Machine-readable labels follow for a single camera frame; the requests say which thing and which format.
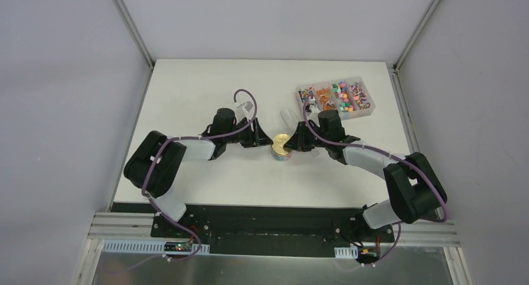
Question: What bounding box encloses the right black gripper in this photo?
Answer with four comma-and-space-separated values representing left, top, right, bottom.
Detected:
284, 122, 330, 152

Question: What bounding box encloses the clear plastic round jar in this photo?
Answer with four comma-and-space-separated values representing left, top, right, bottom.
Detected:
271, 149, 292, 162

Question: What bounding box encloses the clear plastic scoop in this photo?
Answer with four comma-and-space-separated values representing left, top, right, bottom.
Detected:
280, 109, 319, 158

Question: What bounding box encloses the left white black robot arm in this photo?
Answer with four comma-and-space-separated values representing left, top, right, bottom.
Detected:
124, 108, 273, 238

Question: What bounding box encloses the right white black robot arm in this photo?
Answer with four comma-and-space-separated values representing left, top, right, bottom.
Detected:
283, 110, 447, 241

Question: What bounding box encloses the clear divided candy box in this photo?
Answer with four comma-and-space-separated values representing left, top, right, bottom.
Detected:
296, 76, 376, 120

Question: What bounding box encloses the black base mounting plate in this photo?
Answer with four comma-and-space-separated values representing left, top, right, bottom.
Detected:
111, 202, 394, 259

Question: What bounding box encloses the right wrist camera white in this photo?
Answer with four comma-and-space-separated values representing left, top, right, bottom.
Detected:
304, 101, 323, 115

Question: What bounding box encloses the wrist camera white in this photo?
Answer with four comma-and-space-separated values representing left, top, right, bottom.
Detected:
304, 101, 323, 115
234, 101, 255, 122

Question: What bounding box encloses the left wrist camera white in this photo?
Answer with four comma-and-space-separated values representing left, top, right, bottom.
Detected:
234, 101, 255, 122

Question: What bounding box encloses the right white cable duct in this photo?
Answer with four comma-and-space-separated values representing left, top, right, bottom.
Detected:
334, 246, 359, 259

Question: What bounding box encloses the white cable duct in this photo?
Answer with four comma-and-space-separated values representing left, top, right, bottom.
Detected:
334, 246, 359, 259
102, 239, 210, 256

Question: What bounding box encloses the left white cable duct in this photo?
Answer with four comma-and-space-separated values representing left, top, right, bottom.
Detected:
102, 239, 210, 256

